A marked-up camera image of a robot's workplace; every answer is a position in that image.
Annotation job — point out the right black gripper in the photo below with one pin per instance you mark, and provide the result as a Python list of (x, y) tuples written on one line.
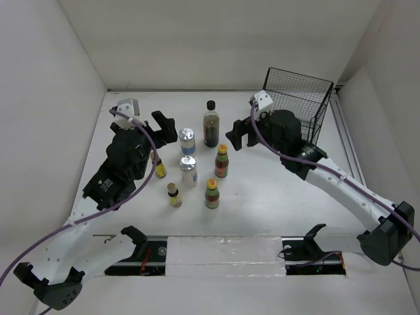
[(241, 127)]

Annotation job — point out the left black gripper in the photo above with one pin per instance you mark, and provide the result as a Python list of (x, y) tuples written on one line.
[(167, 126)]

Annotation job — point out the silver-lid shaker jar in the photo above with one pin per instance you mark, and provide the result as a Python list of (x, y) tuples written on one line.
[(187, 141), (188, 170)]

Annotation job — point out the tall dark sauce bottle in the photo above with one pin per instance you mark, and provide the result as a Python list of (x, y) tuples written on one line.
[(211, 122)]

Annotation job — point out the red chili sauce bottle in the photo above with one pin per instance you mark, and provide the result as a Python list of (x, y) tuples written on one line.
[(212, 194), (222, 161)]

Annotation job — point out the small yellow bottle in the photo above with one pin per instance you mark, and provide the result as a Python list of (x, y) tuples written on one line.
[(160, 170), (173, 193)]

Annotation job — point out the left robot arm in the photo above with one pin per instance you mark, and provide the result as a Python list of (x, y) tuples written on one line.
[(57, 277)]

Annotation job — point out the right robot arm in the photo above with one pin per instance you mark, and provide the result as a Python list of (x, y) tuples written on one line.
[(389, 226)]

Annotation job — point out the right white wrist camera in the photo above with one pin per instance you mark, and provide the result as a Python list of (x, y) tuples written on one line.
[(262, 101)]

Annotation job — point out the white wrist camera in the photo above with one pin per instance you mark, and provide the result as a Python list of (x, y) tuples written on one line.
[(262, 101), (130, 108)]

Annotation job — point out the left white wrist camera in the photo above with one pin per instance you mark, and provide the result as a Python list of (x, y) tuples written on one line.
[(130, 108)]

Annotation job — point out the black wire rack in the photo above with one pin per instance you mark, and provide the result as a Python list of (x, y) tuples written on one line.
[(306, 96)]

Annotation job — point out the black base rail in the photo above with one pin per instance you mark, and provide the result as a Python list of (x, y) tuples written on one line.
[(224, 257)]

